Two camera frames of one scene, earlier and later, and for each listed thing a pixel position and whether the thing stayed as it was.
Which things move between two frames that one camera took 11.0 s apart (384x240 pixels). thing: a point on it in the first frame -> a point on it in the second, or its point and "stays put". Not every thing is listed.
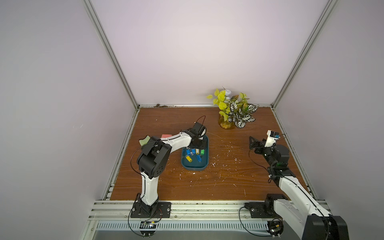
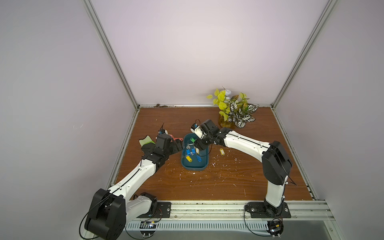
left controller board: (147, 224) stays put
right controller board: (276, 227) stays put
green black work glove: (144, 141) stays put
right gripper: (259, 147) -> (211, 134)
